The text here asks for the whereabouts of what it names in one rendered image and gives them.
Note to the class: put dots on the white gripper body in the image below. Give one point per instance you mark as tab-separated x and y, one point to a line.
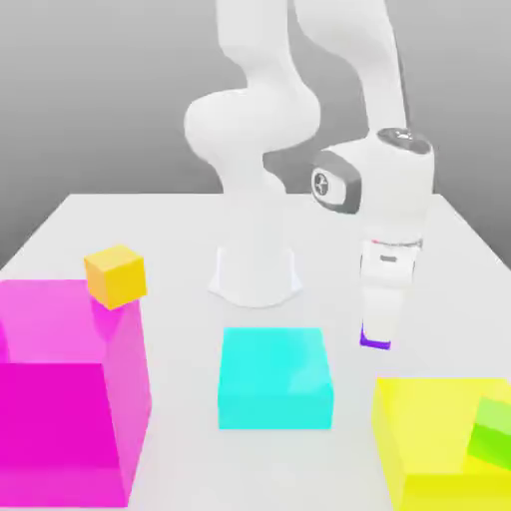
382	311

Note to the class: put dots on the small purple cube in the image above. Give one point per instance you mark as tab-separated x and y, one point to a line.
374	344

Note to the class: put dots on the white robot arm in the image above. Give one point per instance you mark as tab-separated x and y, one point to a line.
255	119

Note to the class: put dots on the small green cube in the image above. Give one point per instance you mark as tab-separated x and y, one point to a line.
493	435

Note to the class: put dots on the small orange cube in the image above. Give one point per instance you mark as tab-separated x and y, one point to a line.
115	275

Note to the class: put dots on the large yellow box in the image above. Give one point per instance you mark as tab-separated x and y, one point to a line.
427	431

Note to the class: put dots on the large cyan box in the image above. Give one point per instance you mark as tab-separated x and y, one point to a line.
273	379

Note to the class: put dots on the large magenta box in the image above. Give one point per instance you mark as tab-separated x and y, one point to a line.
52	431

